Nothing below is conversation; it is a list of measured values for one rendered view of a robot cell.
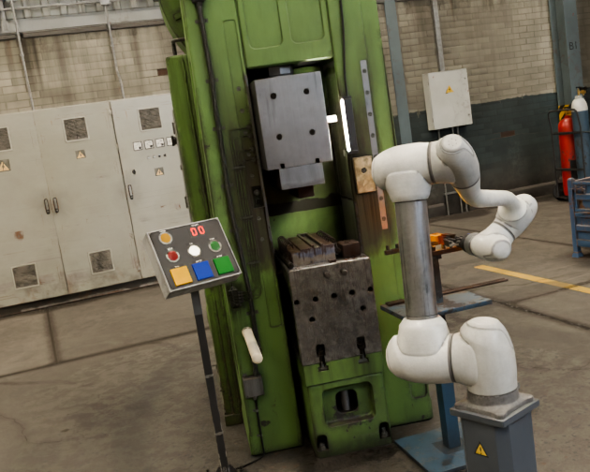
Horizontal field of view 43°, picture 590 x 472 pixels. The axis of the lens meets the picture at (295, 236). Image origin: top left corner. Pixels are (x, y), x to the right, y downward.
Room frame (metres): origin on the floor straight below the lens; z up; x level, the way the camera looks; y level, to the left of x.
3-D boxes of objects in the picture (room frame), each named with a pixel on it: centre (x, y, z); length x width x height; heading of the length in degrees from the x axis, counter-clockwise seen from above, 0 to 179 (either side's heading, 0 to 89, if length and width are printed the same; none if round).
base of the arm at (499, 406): (2.24, -0.56, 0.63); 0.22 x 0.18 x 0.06; 129
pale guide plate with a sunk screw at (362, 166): (3.52, -0.36, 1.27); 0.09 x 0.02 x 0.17; 98
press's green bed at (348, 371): (3.57, -0.10, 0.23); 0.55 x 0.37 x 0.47; 8
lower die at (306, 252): (3.56, -0.04, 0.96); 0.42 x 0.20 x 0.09; 8
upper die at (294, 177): (3.56, -0.04, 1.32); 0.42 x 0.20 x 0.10; 8
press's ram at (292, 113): (3.56, -0.08, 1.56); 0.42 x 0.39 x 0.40; 8
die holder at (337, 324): (3.57, -0.10, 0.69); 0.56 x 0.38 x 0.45; 8
